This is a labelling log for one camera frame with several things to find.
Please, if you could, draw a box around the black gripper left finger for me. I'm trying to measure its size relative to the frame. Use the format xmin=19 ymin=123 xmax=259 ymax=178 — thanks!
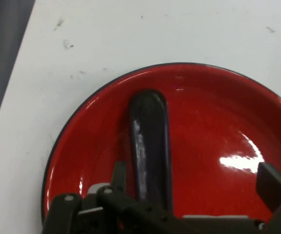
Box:
xmin=42 ymin=160 xmax=180 ymax=234

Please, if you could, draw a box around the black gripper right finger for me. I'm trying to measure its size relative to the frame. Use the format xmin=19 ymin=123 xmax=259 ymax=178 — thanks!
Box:
xmin=256 ymin=162 xmax=281 ymax=234

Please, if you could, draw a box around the dark purple toy eggplant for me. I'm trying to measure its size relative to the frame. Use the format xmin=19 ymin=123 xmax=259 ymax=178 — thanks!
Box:
xmin=128 ymin=89 xmax=174 ymax=214

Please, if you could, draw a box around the red enamel plate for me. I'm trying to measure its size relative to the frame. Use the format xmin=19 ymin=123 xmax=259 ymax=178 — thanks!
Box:
xmin=40 ymin=62 xmax=281 ymax=226

